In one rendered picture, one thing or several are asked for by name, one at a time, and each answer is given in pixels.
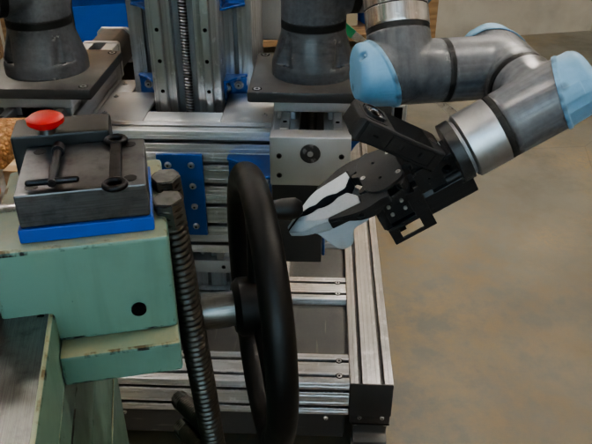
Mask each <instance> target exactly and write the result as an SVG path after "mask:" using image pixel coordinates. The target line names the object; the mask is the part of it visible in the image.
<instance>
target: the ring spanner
mask: <svg viewBox="0 0 592 444"><path fill-rule="evenodd" d="M115 139H121V140H117V141H111V140H115ZM127 142H128V137H127V136H126V135H124V134H119V133H117V134H111V135H108V136H106V137H105V138H104V144H106V145H107V146H110V154H109V175H108V178H106V179H105V180H104V181H103V182H102V183H101V185H100V186H101V188H102V189H103V190H105V191H106V192H109V193H115V192H119V191H123V190H125V189H126V188H127V187H128V185H129V183H128V180H127V179H125V178H123V177H122V145H124V144H126V143H127ZM112 183H121V184H119V185H116V186H109V185H110V184H112Z"/></svg>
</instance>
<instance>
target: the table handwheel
mask: <svg viewBox="0 0 592 444"><path fill-rule="evenodd" d="M227 230H228V245H229V256H230V267H231V277H232V283H231V284H230V290H229V291H222V292H208V293H201V294H200V296H201V305H202V310H203V319H204V325H205V329H217V328H224V327H231V326H234V327H235V331H236V332H237V333H238V338H239V344H240V355H241V361H242V366H243V372H244V377H245V382H246V387H247V392H248V400H249V405H250V409H251V413H252V417H253V420H254V424H255V429H256V432H257V435H258V438H259V440H260V442H261V443H262V444H293V442H294V439H295V436H296V432H297V426H298V418H299V368H298V353H297V342H296V332H295V322H294V314H293V307H292V294H291V287H290V280H289V275H288V269H287V263H286V258H285V249H284V244H283V240H282V234H281V231H280V226H279V223H278V215H277V212H276V208H275V204H274V202H273V198H272V195H271V193H270V188H269V185H268V183H267V181H266V179H265V177H264V175H263V172H262V171H261V169H260V168H259V167H258V166H257V165H255V164H254V163H252V162H249V161H242V162H239V163H237V164H236V165H235V166H234V167H233V168H232V170H231V172H230V174H229V178H228V183H227Z"/></svg>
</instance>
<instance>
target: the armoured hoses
mask: <svg viewBox="0 0 592 444"><path fill-rule="evenodd" d="M151 180H152V187H153V188H154V189H155V190H156V191H157V192H158V193H159V194H157V195H156V196H155V197H154V198H153V199H152V203H153V207H154V210H155V211H156V213H157V215H158V216H162V217H165V218H166V220H167V224H168V232H169V240H170V248H171V256H172V265H173V273H174V288H175V296H176V304H177V312H178V320H179V328H180V337H181V345H182V349H183V353H184V358H185V363H186V368H187V372H188V377H189V385H190V388H191V393H192V396H191V395H190V394H189V393H188V392H185V391H177V392H176V393H175V394H174V395H173V397H172V398H171V399H172V405H173V407H174V408H175V409H176V410H177V411H178V412H179V413H180V414H181V415H182V416H183V417H184V418H180V419H179V420H178V421H177V422H176V423H175V425H174V432H175V435H176V436H177V437H178V439H179V440H181V441H182V443H183V444H226V442H225V436H224V432H223V426H222V418H221V413H220V408H219V402H218V393H217V388H216V382H215V378H214V373H213V367H212V362H211V353H210V347H209V342H208V337H207V332H206V329H205V325H204V315H203V310H202V305H201V296H200V291H199V286H198V281H197V275H196V266H195V261H194V256H193V251H192V246H191V243H190V242H191V240H190V238H189V237H190V236H189V227H188V221H187V215H186V210H185V205H184V200H183V198H184V195H183V189H182V184H181V176H180V175H179V172H177V171H176V170H174V169H162V170H159V171H158V172H156V173H154V174H153V175H152V176H151ZM192 397H193V398H192Z"/></svg>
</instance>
